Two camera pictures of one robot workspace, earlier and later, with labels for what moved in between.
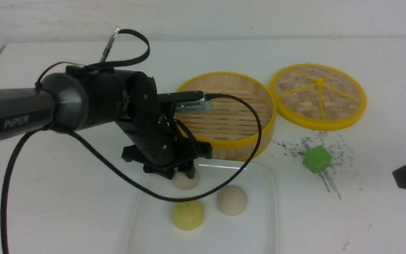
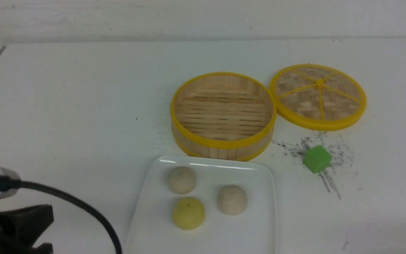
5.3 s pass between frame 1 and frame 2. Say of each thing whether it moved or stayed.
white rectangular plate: stayed
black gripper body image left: moved
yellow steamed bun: stayed
